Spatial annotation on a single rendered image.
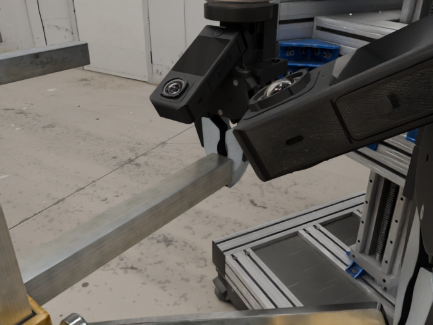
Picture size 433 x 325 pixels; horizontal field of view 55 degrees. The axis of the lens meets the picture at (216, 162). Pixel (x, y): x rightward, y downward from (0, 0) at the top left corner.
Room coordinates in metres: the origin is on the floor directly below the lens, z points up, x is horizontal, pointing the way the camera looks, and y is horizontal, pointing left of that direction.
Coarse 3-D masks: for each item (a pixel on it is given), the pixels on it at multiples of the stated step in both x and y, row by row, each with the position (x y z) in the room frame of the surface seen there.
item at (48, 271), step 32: (224, 160) 0.42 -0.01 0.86; (160, 192) 0.35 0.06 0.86; (192, 192) 0.37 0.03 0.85; (96, 224) 0.30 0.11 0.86; (128, 224) 0.30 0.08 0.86; (160, 224) 0.33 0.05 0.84; (32, 256) 0.25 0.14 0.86; (64, 256) 0.25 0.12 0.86; (96, 256) 0.27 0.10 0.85; (32, 288) 0.23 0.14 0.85; (64, 288) 0.25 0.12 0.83
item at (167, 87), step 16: (208, 32) 0.44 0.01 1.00; (224, 32) 0.43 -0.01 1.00; (192, 48) 0.42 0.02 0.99; (208, 48) 0.41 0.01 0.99; (224, 48) 0.40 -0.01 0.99; (240, 48) 0.42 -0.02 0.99; (176, 64) 0.41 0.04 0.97; (192, 64) 0.40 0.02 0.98; (208, 64) 0.39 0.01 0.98; (224, 64) 0.40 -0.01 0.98; (176, 80) 0.38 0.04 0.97; (192, 80) 0.38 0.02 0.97; (208, 80) 0.38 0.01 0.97; (160, 96) 0.37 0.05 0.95; (176, 96) 0.36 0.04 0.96; (192, 96) 0.36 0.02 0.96; (208, 96) 0.38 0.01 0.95; (160, 112) 0.37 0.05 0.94; (176, 112) 0.35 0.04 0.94; (192, 112) 0.36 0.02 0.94
